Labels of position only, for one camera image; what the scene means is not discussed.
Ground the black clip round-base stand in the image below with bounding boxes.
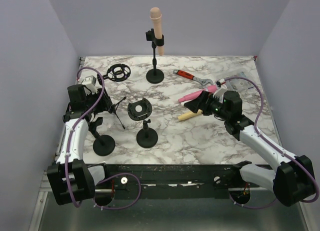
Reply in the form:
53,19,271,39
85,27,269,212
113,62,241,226
88,117,116,157

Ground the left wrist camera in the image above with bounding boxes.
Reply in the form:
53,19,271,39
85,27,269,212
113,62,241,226
80,75,98,96

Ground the black shock-mount round-base stand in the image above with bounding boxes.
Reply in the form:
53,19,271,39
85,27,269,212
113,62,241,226
127,97,158,149

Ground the black tripod shock-mount stand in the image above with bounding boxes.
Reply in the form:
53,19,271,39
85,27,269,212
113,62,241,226
97,63,131,130

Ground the peach microphone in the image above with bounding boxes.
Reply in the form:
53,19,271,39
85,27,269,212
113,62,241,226
150,7,165,56

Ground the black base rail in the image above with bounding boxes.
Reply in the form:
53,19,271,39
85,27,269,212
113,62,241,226
51,162,261,199

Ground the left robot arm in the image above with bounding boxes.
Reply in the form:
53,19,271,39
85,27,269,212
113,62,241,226
46,84,116,206

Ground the red handled adjustable wrench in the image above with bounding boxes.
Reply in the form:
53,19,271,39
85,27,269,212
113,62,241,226
172,69,214,87

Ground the clear plastic parts box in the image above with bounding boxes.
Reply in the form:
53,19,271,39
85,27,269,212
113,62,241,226
225,68,254,93

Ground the tall black round-base stand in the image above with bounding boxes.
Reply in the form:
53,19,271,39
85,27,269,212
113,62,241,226
145,28,165,84

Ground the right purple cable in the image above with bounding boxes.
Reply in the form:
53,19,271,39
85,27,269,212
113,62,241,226
219,76,317,209

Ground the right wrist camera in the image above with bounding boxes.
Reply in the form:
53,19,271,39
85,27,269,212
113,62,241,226
213,78,228,102

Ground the beige microphone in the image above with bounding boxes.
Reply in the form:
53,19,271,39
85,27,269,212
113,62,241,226
178,109,203,122

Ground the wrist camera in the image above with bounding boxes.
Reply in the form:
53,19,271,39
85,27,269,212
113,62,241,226
213,78,228,102
80,75,98,96

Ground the pink microphone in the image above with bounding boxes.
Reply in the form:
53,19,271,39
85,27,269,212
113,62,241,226
178,85,218,103

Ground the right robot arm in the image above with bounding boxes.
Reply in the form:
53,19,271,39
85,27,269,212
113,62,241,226
184,91,320,207

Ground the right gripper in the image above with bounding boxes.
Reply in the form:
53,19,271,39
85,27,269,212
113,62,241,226
184,89,230,121

